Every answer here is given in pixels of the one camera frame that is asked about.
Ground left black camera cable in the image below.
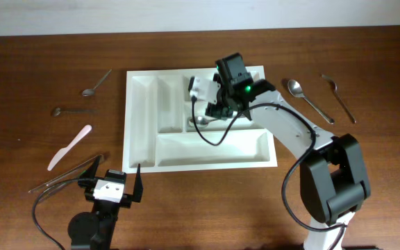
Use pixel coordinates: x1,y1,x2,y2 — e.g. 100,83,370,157
31,177,95,250

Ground small dark teaspoon lower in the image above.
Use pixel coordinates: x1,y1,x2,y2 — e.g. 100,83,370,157
51,108,95,117

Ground steel fork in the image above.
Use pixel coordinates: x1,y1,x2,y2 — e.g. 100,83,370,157
321,74,357,124

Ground steel tablespoon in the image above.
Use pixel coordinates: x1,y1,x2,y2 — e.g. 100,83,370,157
187,116,217,128
287,79,335,124

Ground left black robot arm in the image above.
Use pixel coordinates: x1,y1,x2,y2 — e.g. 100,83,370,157
67,156,144,250

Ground small steel teaspoon upper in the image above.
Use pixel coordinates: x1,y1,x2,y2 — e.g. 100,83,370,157
81,69,112,97

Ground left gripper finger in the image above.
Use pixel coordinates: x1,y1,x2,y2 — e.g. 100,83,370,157
133,164,143,203
78,156,101,188

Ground white plastic cutlery tray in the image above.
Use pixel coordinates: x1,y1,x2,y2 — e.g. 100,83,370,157
122,68,277,174

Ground pink plastic knife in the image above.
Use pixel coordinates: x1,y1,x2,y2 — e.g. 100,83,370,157
47,124,92,171

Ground long steel tongs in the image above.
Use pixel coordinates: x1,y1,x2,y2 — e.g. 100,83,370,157
28,154,105,194

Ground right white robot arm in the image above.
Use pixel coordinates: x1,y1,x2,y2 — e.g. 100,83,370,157
190,53,371,249

